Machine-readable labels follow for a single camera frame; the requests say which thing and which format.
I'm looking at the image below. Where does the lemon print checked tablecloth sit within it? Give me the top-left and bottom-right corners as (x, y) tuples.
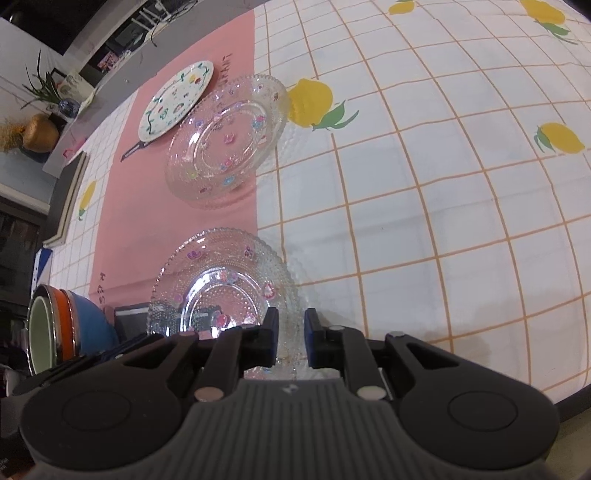
(46, 0), (591, 403)

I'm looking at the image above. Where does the white and blue box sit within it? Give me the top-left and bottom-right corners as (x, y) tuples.
(31, 246), (54, 292)

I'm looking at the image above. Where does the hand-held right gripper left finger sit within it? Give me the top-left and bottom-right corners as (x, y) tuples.
(122, 307), (280, 401)

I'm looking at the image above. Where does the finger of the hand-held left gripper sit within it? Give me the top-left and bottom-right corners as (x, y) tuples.
(32, 334), (163, 385)

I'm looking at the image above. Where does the orange steel bowl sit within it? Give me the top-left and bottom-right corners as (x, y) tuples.
(42, 285), (77, 361)

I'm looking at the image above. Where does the green leafy plant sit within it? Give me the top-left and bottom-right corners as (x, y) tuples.
(20, 50), (64, 110)

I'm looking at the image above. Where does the green ceramic bowl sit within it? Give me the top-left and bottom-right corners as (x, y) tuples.
(26, 297), (54, 378)

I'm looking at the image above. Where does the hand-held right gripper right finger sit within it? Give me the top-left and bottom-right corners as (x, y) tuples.
(303, 308), (463, 401)

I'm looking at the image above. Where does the smooth-rimmed glass plate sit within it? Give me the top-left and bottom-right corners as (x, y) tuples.
(165, 74), (291, 204)

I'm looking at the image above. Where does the white router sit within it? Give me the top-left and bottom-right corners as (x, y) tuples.
(131, 4), (161, 34)

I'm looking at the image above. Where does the blue steel bowl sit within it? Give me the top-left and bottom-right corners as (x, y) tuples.
(65, 289), (120, 357)

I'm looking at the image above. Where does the beaded scalloped glass plate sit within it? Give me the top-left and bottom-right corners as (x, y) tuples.
(146, 226), (301, 380)

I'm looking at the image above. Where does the golden vase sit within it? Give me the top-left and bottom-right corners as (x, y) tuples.
(21, 113), (60, 153)

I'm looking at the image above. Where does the pink placemat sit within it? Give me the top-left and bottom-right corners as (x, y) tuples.
(89, 9), (260, 354)

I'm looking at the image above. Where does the dried flower bunch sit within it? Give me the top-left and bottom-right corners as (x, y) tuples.
(0, 117), (27, 153)

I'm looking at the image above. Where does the white patterned plate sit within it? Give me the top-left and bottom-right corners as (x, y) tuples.
(138, 60), (215, 143)

